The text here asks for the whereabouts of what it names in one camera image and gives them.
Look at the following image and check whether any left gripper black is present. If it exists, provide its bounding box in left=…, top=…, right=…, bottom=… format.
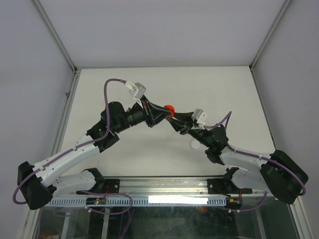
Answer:
left=115, top=96, right=171, bottom=133

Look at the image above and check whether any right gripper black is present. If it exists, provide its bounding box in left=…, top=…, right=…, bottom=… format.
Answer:
left=166, top=112, right=211, bottom=148

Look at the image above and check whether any orange round case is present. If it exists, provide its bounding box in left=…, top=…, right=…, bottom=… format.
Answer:
left=164, top=105, right=175, bottom=119

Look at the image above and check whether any white charging case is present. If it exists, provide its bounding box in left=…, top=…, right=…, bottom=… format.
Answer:
left=190, top=140, right=200, bottom=150

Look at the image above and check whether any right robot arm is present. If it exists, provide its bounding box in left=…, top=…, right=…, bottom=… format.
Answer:
left=168, top=110, right=309, bottom=204

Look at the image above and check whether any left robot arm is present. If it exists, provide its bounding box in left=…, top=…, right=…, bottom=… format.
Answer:
left=16, top=96, right=174, bottom=210

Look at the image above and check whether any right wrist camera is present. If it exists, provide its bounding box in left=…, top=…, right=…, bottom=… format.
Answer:
left=191, top=109, right=207, bottom=127

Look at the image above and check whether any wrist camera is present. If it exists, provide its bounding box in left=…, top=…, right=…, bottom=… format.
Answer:
left=124, top=81, right=146, bottom=104
left=191, top=109, right=207, bottom=127

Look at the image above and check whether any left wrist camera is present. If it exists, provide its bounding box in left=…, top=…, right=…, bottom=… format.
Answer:
left=124, top=81, right=146, bottom=104

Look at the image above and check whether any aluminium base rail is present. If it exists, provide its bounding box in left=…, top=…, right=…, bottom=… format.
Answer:
left=104, top=176, right=267, bottom=196

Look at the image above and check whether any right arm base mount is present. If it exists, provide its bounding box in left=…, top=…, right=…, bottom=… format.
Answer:
left=207, top=178, right=231, bottom=197

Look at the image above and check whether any white slotted cable duct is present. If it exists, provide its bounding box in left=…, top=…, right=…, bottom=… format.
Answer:
left=47, top=195, right=226, bottom=208

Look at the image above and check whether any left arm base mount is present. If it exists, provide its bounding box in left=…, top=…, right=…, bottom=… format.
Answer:
left=76, top=178, right=120, bottom=195

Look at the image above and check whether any left aluminium frame post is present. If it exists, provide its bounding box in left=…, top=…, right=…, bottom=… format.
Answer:
left=31, top=0, right=77, bottom=73

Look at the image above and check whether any aluminium frame post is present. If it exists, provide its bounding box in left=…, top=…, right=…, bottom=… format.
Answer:
left=249, top=0, right=293, bottom=72
left=31, top=0, right=77, bottom=73

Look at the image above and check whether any right aluminium frame post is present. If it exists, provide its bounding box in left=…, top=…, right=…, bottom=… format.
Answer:
left=249, top=0, right=293, bottom=72

